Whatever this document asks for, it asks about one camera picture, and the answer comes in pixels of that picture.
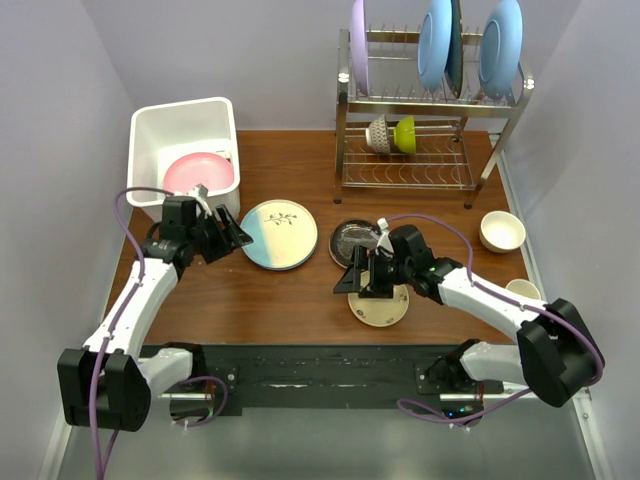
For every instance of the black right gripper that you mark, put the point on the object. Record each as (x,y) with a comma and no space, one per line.
(351,279)

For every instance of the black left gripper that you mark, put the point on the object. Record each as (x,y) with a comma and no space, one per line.
(225,242)

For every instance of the blue and cream plate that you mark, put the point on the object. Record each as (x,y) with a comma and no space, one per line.
(284,233)

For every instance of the pink plate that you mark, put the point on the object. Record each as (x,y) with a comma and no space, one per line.
(211,170)

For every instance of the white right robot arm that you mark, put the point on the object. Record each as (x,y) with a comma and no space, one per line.
(552,352)

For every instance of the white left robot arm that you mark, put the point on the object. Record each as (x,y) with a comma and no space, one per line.
(105,384)

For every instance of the white plastic bin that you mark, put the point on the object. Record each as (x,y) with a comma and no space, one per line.
(176,146)

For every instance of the cream floral small plate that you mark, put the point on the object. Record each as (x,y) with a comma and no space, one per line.
(380,313)

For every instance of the black glossy plate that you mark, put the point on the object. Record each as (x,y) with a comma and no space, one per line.
(347,235)

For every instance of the cream bowl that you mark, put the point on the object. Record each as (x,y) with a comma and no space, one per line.
(501,232)

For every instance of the patterned ceramic bowl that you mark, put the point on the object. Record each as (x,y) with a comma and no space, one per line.
(376,136)

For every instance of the green bowl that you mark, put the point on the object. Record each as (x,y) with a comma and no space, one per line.
(404,135)

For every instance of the yellow mug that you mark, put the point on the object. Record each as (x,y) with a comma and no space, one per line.
(524,288)

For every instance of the metal dish rack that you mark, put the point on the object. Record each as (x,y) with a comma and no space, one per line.
(442,159)

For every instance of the dark teal plate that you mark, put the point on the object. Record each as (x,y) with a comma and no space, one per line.
(455,63)

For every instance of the light blue plate left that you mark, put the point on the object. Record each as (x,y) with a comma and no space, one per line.
(433,45)

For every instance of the light blue plate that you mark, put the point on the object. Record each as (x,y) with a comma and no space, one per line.
(500,49)
(433,45)

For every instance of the lilac plate in rack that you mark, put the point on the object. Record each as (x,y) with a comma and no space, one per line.
(359,46)

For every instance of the light blue plate right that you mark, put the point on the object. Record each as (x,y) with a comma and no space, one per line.
(500,49)

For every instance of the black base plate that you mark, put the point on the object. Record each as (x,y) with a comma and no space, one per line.
(338,376)

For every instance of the aluminium rail frame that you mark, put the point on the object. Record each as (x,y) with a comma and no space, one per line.
(522,439)

